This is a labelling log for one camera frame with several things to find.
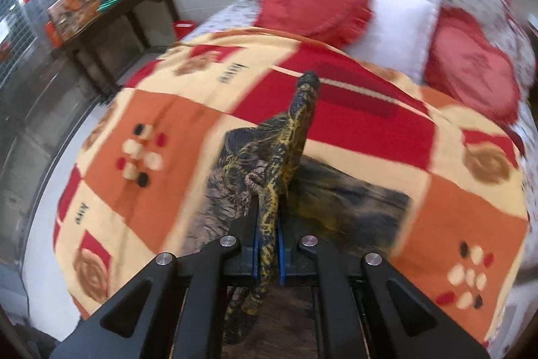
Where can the red bucket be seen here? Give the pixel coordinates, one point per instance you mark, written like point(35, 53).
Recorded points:
point(184, 24)

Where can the green bundle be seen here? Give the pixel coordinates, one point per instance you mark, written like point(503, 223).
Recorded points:
point(110, 1)

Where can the dark yellow patterned garment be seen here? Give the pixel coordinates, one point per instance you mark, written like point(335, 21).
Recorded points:
point(269, 157)

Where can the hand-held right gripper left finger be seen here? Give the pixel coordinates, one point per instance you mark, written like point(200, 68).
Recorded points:
point(248, 249)

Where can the white pillow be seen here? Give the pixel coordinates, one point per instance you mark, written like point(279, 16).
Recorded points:
point(395, 22)

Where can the orange printed box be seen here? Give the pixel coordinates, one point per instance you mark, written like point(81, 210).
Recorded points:
point(71, 12)

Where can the red fringed cushion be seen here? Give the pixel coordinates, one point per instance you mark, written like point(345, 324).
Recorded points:
point(311, 1)
point(470, 64)

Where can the orange red patchwork blanket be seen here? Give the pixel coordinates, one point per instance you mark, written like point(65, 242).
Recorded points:
point(176, 123)

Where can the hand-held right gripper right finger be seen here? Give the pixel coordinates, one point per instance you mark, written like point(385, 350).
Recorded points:
point(291, 254)

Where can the dark wooden side table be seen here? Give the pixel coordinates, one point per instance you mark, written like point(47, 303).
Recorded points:
point(122, 26)

